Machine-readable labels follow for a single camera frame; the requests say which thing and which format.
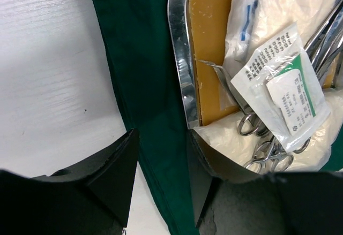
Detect stainless steel instrument tray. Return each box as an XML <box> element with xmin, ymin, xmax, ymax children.
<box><xmin>167</xmin><ymin>0</ymin><xmax>342</xmax><ymax>175</ymax></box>

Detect dark green surgical cloth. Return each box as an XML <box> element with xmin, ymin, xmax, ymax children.
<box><xmin>92</xmin><ymin>0</ymin><xmax>199</xmax><ymax>234</ymax></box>

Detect steel scissors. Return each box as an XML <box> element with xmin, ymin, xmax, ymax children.
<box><xmin>200</xmin><ymin>60</ymin><xmax>269</xmax><ymax>138</ymax></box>

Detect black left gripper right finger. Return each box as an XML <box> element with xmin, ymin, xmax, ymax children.
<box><xmin>187</xmin><ymin>130</ymin><xmax>342</xmax><ymax>234</ymax></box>

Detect white gauze pad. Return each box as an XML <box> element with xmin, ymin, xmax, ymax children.
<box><xmin>195</xmin><ymin>88</ymin><xmax>342</xmax><ymax>171</ymax></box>

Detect white suture packet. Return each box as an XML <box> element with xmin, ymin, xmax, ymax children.
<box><xmin>231</xmin><ymin>23</ymin><xmax>330</xmax><ymax>152</ymax></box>

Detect blue striped gauze packet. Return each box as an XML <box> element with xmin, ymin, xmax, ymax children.
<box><xmin>223</xmin><ymin>0</ymin><xmax>338</xmax><ymax>75</ymax></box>

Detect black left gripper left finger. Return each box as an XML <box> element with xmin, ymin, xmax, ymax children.
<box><xmin>1</xmin><ymin>129</ymin><xmax>139</xmax><ymax>234</ymax></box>

